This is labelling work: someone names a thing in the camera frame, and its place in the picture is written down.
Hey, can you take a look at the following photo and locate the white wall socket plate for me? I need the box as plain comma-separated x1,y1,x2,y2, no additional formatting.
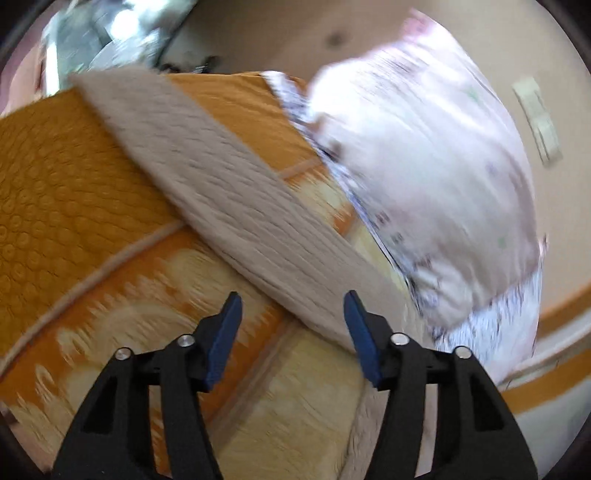
512,77,547,121

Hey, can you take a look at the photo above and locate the beige cable-knit sweater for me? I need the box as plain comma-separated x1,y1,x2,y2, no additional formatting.
72,66,424,348

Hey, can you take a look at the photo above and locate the white wall switch plate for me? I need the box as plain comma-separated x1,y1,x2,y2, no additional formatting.
531,115,563,166

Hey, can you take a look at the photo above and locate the pink floral left pillow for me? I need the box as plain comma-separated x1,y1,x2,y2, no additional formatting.
264,11,546,383

